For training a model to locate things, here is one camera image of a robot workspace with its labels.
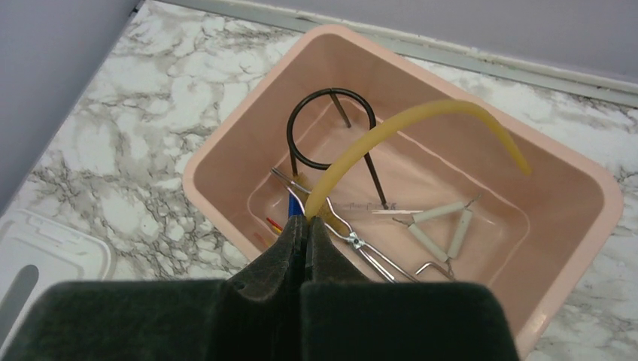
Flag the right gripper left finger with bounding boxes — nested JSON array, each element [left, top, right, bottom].
[[4, 216, 305, 360]]

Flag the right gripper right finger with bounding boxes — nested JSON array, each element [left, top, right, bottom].
[[301, 219, 519, 360]]

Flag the red yellow green spoon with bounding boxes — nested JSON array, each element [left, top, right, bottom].
[[266, 217, 283, 235]]

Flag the yellow rubber tube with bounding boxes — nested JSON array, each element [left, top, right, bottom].
[[304, 99, 532, 220]]

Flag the metal crucible tongs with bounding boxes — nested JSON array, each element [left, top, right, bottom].
[[270, 168, 418, 283]]

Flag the pink plastic bin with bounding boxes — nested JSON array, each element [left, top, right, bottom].
[[183, 26, 623, 357]]

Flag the black wire tripod stand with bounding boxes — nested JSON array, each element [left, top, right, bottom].
[[285, 87, 390, 206]]

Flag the white plastic tray lid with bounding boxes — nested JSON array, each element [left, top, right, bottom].
[[1, 209, 114, 353]]

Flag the glass thermometer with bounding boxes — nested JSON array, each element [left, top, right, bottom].
[[334, 202, 423, 214]]

